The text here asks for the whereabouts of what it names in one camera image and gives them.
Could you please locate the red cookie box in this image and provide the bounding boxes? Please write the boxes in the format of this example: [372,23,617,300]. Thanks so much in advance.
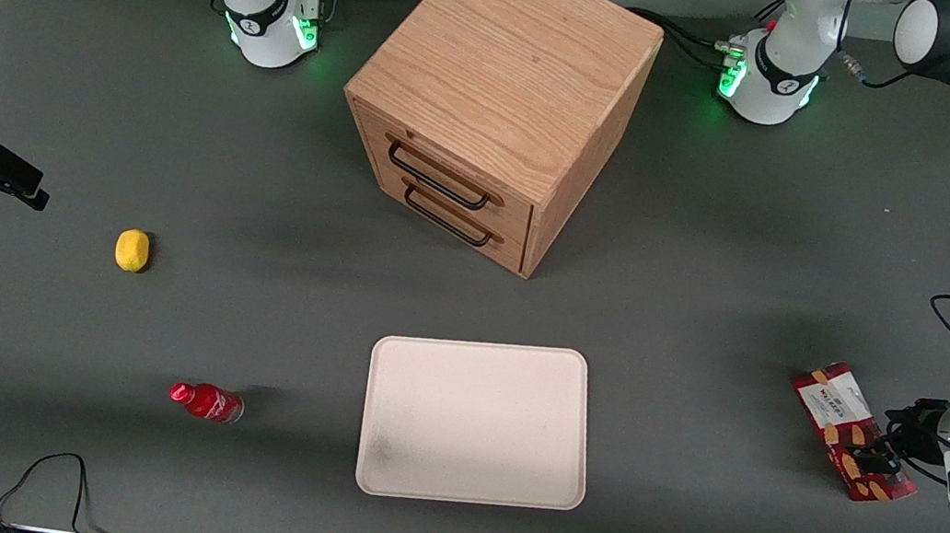
[775,355,933,509]

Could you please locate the beige plastic tray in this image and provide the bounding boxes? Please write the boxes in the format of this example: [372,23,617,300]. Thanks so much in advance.
[352,321,606,525]

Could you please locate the yellow lemon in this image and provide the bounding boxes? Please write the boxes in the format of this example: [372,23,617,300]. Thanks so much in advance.
[112,226,154,275]

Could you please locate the red drink bottle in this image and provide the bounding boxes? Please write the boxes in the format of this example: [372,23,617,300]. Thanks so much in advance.
[166,378,248,427]

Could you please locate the wooden drawer cabinet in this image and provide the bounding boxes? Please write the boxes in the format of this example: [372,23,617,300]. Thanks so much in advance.
[321,0,669,295]

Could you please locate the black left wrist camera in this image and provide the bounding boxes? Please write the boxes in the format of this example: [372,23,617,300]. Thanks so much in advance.
[879,392,950,463]

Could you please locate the black cable loop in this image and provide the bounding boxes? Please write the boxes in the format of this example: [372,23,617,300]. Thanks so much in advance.
[0,444,133,533]

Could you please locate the wooden drawer black handle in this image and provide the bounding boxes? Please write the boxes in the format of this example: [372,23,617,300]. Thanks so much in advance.
[345,107,546,244]
[361,156,538,276]

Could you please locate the black left arm base cables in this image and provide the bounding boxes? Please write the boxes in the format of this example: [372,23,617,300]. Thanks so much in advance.
[620,6,741,74]

